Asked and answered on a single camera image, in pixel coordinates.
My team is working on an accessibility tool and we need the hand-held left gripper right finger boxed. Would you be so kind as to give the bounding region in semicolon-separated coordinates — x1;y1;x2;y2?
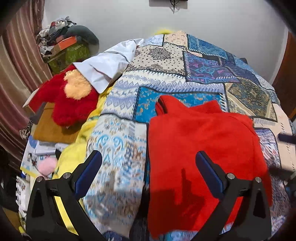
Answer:
195;151;272;241

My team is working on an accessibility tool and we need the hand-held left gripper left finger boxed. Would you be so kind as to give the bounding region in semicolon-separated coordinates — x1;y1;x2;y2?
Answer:
25;150;103;241

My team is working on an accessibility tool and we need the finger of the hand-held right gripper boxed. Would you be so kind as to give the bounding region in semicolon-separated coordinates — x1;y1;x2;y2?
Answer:
269;166;296;186
278;133;296;144

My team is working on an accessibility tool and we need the red zip jacket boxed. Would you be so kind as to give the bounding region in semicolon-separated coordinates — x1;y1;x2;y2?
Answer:
147;95;273;239

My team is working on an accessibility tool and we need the pile of clothes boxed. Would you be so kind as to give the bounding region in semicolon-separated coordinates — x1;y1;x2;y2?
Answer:
36;16;77;56

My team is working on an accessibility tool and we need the yellow bed sheet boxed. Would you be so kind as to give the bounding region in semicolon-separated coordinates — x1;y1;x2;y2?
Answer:
20;85;116;235

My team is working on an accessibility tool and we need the pink fluffy object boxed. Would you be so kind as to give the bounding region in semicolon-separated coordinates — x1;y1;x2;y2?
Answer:
37;158;58;179

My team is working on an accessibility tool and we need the wooden nightstand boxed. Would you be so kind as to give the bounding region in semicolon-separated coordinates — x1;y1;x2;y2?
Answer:
32;102;85;144

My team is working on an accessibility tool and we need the red plush toy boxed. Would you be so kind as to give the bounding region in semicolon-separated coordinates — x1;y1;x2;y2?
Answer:
35;65;100;127

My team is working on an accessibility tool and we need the white clutter pile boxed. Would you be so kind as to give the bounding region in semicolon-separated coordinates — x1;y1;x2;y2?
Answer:
15;176;31;218

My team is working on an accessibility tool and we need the black white patterned cloth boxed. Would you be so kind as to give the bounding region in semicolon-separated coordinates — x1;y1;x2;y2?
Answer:
20;126;35;140

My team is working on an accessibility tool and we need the white pillow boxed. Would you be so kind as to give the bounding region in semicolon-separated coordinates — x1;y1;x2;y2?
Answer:
72;38;145;94

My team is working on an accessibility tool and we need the blue patchwork blanket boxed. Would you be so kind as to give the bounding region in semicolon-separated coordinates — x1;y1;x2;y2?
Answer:
82;30;294;241

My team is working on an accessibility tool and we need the green patterned cloth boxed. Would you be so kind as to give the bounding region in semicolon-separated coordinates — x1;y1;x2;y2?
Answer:
44;42;92;75

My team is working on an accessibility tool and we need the brown striped curtain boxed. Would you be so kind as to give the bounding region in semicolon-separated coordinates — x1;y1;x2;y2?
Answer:
0;0;53;163

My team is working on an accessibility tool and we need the orange box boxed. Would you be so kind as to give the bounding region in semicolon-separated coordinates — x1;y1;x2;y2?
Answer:
53;36;78;52

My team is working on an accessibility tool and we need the yellow plush pillow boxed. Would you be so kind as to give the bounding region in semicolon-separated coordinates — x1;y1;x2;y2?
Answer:
151;28;178;36

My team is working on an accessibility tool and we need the black cable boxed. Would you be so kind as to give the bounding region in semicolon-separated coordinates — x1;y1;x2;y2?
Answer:
170;0;183;14

